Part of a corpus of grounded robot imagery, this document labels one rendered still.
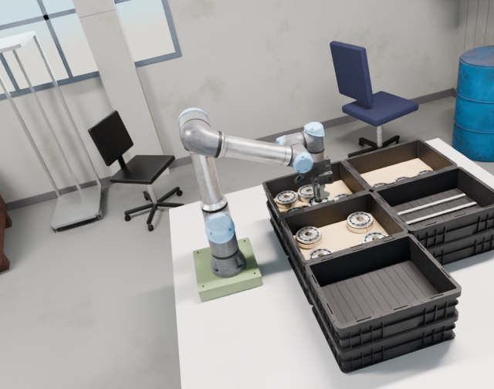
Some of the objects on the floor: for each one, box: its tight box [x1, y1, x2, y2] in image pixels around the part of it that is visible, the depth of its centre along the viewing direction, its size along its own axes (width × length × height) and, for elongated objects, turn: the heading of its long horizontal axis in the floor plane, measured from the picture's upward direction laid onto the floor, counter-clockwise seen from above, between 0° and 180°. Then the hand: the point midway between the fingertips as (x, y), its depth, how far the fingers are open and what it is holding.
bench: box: [169, 138, 494, 389], centre depth 192 cm, size 160×160×70 cm
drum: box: [452, 45, 494, 162], centre depth 336 cm, size 52×53×79 cm
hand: (316, 199), depth 186 cm, fingers closed on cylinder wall, 4 cm apart
